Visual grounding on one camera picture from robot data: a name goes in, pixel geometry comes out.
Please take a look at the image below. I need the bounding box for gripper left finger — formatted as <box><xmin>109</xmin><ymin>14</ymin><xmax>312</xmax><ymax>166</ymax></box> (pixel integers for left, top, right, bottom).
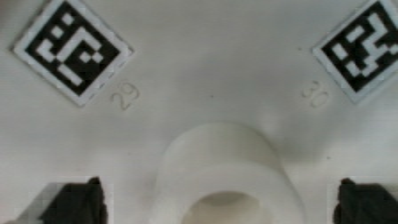
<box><xmin>6</xmin><ymin>176</ymin><xmax>108</xmax><ymax>224</ymax></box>

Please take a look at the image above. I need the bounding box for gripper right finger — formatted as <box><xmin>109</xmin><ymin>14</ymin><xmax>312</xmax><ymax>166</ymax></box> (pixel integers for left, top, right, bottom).
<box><xmin>331</xmin><ymin>178</ymin><xmax>398</xmax><ymax>224</ymax></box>

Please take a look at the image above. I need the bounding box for white round table top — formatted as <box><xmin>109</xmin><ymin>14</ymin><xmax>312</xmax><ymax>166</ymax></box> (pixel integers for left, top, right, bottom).
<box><xmin>0</xmin><ymin>0</ymin><xmax>398</xmax><ymax>224</ymax></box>

